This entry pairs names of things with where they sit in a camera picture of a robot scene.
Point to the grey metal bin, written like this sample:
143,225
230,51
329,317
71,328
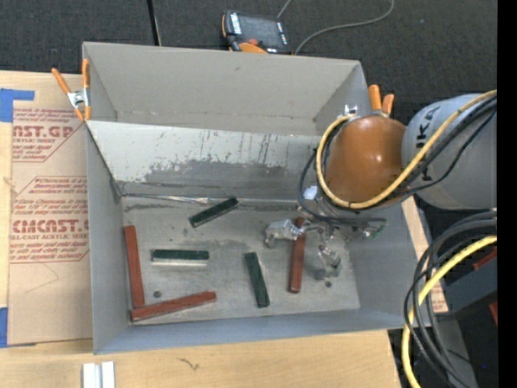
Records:
226,164

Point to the dark green flat block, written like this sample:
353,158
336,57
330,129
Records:
213,212
180,254
257,279

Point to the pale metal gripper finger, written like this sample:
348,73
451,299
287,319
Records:
329,259
282,230

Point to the brown cardboard board, red print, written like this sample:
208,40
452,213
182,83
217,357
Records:
48,216

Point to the red-brown flat block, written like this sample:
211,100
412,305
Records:
173,305
134,267
297,265

